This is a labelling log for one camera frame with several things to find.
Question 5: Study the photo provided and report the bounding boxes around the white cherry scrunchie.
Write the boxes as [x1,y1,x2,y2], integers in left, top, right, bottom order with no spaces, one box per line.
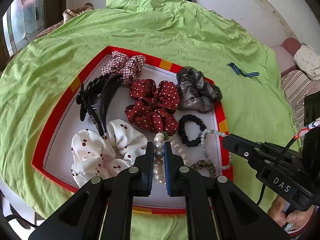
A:
[71,119,148,187]

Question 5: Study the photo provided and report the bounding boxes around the black thin scrunchie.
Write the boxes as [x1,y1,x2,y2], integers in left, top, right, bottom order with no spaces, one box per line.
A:
[177,114,207,147]

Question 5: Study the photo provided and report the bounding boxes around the black hair claw clip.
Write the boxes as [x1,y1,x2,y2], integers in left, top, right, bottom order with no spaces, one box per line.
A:
[76,74,124,137]

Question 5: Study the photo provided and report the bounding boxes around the leopard print hair tie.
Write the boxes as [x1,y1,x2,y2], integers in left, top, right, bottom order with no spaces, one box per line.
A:
[191,159,218,178]

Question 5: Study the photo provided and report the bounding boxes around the blue striped watch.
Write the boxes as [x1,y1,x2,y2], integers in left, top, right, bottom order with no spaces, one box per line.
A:
[227,62,260,77]

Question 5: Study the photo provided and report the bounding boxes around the red polka dot scrunchie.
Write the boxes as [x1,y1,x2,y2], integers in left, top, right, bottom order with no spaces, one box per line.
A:
[125,79,180,136]

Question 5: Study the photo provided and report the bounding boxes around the wooden glass door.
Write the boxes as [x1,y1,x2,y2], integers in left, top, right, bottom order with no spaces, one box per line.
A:
[1,0,66,69]

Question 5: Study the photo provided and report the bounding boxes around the red white tray box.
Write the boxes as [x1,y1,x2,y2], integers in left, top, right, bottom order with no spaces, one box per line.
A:
[31,46,233,215]

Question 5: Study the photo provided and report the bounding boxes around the large white pearl bracelet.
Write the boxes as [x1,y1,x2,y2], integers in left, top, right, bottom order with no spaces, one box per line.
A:
[152,132,188,184]

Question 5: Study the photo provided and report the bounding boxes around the brown patterned pillow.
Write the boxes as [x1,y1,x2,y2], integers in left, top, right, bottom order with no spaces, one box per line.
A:
[33,3,94,40]

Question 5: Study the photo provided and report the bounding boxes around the right hand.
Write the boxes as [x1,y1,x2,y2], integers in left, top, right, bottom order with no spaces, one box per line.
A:
[267,196,315,230]

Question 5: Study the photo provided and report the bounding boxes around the striped sofa cushion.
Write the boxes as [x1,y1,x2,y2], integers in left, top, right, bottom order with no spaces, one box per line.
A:
[281,70,319,130]

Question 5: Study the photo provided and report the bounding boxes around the black cable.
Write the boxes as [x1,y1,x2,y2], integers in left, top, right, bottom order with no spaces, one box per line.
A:
[256,137,297,205]

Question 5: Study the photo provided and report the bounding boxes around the green bed sheet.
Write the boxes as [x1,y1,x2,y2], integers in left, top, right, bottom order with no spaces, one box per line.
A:
[0,0,301,240]

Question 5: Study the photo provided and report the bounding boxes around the pink plaid scrunchie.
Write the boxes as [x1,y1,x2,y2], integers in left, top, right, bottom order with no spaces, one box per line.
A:
[101,51,146,87]

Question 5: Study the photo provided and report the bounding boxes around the white patterned pillow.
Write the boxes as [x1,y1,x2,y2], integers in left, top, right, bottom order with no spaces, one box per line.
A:
[293,44,320,81]

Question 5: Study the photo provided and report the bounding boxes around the small green bead bracelet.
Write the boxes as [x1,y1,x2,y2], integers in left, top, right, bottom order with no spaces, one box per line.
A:
[199,128,233,170]

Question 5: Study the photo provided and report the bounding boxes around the grey sheer scrunchie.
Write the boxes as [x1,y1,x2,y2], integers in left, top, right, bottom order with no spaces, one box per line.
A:
[176,66,222,114]

